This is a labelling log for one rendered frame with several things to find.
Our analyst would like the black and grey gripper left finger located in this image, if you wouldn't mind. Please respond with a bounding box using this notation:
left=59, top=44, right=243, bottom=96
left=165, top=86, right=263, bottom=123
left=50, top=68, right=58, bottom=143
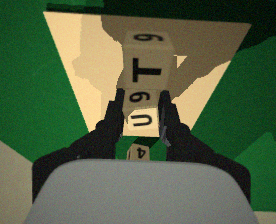
left=32, top=88, right=125, bottom=205

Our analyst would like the beige letter block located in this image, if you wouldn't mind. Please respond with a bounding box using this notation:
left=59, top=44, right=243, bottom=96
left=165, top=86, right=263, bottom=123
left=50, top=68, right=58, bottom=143
left=122, top=31, right=175, bottom=90
left=126, top=143, right=150, bottom=160
left=122, top=89, right=159, bottom=130

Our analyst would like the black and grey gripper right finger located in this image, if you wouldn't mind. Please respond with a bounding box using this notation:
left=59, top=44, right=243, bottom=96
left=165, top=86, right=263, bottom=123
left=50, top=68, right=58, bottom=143
left=158, top=90, right=251, bottom=205

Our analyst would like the beige flat mat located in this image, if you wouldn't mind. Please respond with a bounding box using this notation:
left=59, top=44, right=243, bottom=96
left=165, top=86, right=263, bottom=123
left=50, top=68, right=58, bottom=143
left=43, top=11, right=251, bottom=132

